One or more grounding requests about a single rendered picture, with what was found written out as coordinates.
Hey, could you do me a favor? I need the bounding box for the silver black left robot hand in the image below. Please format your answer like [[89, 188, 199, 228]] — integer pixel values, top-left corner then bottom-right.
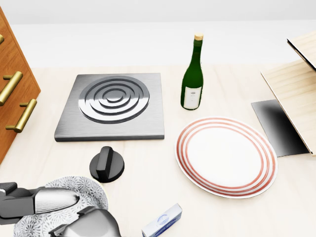
[[0, 182, 122, 237]]

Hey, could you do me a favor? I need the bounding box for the patterned black and white bowl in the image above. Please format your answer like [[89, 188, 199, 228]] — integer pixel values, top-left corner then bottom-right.
[[13, 175, 110, 237]]

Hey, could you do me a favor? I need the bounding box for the flat dark stove plate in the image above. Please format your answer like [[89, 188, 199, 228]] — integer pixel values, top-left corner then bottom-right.
[[54, 73, 165, 143]]

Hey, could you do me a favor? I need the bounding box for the white plate with red rings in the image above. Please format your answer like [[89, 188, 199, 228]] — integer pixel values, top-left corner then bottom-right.
[[174, 116, 279, 199]]

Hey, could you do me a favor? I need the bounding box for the round black stove knob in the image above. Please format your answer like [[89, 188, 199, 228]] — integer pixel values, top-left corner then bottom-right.
[[89, 146, 125, 184]]

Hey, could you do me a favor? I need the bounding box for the wooden cabinet drawer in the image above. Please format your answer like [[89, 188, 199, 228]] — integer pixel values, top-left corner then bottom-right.
[[0, 14, 12, 56], [0, 33, 27, 108], [0, 61, 41, 162]]

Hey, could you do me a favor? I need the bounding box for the blue and white food box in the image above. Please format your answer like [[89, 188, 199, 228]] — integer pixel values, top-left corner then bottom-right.
[[141, 203, 183, 237]]

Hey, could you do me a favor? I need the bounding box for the wooden cabinet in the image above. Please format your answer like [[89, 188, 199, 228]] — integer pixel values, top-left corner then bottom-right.
[[0, 6, 41, 164]]

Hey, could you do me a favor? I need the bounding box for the green wine bottle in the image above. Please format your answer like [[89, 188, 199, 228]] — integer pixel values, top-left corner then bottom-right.
[[180, 33, 205, 111]]

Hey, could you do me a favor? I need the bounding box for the pale wooden rack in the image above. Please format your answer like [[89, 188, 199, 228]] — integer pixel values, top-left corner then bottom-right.
[[251, 31, 316, 158]]

